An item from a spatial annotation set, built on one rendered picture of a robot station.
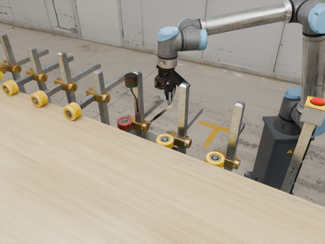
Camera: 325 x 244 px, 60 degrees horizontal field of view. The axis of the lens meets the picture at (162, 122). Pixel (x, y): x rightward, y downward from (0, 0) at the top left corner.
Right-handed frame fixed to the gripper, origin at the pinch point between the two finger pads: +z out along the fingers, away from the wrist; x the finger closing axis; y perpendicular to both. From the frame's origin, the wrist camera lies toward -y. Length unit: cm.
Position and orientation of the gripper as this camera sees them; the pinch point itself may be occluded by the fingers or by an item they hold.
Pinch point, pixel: (170, 103)
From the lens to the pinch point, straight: 143.2
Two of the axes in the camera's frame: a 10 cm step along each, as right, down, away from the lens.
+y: -8.6, -3.0, 4.1
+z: 0.0, 8.1, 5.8
